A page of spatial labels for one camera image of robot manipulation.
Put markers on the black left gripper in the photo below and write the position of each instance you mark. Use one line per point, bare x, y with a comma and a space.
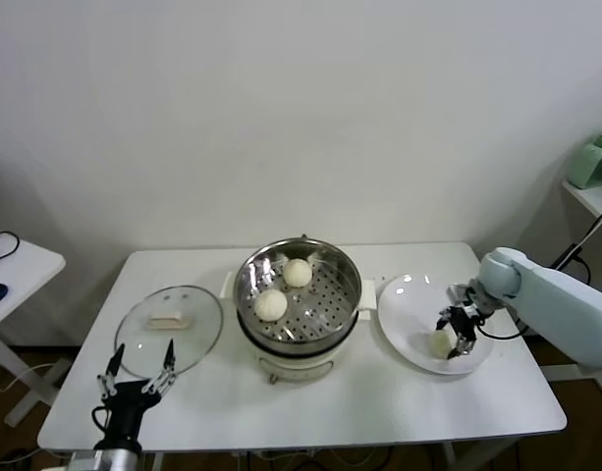
126, 400

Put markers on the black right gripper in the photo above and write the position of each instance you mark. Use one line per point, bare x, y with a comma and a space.
463, 321

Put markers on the white steamed baozi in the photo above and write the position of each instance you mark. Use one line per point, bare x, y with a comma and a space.
439, 343
297, 273
271, 305

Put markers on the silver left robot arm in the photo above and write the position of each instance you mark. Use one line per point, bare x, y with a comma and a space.
128, 458

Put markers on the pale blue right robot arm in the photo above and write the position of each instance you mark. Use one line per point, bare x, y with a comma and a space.
556, 309

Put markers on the stainless steel steamer basket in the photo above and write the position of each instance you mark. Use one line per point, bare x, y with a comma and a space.
325, 304

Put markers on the white round plate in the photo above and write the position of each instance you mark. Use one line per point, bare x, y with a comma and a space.
408, 309

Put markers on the glass pot lid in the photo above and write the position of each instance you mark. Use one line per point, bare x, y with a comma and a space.
168, 321

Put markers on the white side table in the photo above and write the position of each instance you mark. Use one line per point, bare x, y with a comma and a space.
30, 265

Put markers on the white desk with legs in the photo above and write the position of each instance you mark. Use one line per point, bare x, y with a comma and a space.
592, 198

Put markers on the green appliance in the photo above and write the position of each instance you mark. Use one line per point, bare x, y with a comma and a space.
587, 167

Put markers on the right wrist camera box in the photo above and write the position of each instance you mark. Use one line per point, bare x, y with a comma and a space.
458, 293

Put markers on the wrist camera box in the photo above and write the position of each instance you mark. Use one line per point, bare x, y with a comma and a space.
458, 293
87, 461

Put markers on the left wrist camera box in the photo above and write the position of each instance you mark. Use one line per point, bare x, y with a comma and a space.
87, 461

